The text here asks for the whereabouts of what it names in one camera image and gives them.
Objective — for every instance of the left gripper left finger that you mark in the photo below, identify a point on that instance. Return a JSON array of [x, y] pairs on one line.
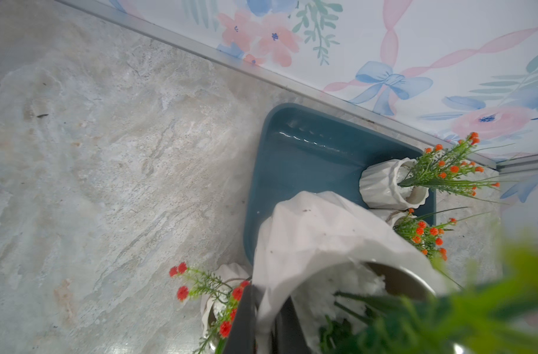
[[242, 337]]

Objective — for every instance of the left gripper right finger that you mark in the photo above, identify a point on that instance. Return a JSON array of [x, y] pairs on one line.
[[289, 337]]

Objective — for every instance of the potted plant red flowers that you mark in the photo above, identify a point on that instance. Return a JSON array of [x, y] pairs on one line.
[[313, 232], [220, 293]]

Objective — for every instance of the potted plant orange flowers front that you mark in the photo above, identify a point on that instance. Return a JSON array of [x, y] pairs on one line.
[[426, 237]]

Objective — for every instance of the potted plant orange flowers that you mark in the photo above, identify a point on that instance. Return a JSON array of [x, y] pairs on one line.
[[426, 237], [406, 183]]

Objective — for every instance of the potted plant red flowers back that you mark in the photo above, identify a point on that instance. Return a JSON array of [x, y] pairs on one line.
[[220, 293]]

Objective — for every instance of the teal plastic storage box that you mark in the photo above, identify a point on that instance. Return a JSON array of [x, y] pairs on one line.
[[302, 149]]

